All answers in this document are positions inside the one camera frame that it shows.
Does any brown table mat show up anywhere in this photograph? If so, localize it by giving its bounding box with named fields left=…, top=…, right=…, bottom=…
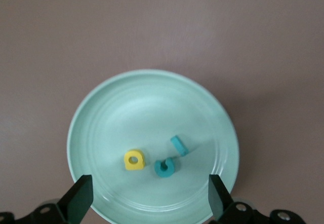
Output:
left=0, top=0, right=324, bottom=224

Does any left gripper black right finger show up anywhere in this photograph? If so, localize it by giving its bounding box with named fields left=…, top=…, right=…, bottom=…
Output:
left=207, top=174, right=306, bottom=224

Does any green round plate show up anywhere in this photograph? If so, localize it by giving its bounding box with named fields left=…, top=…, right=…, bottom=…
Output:
left=66, top=68, right=240, bottom=224

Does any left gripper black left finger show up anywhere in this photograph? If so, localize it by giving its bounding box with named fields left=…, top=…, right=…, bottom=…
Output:
left=0, top=174, right=94, bottom=224

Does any yellow foam letter a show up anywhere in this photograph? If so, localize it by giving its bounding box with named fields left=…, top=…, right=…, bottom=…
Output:
left=124, top=149, right=146, bottom=171

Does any teal foam letter r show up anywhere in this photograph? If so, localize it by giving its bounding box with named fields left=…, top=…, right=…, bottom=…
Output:
left=170, top=135, right=189, bottom=157

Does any teal foam letter c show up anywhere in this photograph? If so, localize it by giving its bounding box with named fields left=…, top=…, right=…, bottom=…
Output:
left=154, top=158, right=176, bottom=178

